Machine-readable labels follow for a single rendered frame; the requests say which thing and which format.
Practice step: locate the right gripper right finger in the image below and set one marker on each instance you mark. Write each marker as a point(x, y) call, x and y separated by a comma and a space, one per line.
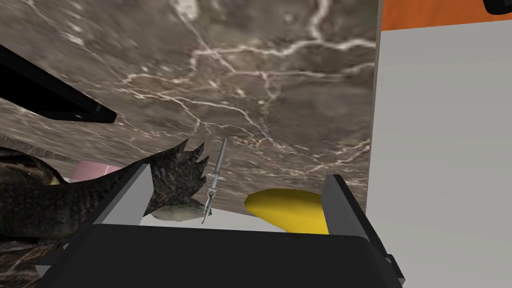
point(340, 208)

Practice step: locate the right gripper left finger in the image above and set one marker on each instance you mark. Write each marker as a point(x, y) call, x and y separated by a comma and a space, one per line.
point(128, 200)

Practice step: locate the pink rounded object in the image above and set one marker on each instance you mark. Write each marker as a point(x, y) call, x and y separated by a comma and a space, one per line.
point(90, 171)

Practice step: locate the grey-green flat stone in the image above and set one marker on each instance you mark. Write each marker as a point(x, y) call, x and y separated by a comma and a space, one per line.
point(180, 212)

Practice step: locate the yellow banana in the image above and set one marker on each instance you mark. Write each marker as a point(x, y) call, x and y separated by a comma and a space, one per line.
point(286, 210)

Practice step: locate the dark scaly lizard figure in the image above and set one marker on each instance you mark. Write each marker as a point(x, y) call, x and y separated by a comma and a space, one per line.
point(56, 200)

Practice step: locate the silver dagger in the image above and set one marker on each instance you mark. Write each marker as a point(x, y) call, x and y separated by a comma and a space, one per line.
point(215, 180)

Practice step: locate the black flat appliance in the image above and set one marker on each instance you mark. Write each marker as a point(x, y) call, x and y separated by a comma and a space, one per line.
point(44, 98)

